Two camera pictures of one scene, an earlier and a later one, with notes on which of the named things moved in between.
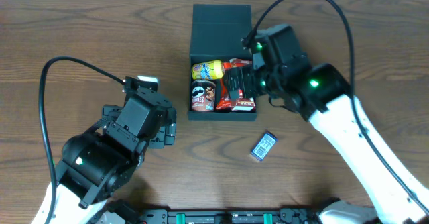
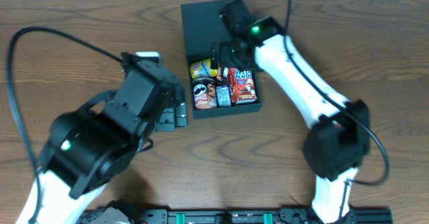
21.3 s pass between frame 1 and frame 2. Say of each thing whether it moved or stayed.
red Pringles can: stayed
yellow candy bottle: stayed
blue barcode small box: moved
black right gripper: moved
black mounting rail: stayed
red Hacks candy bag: moved
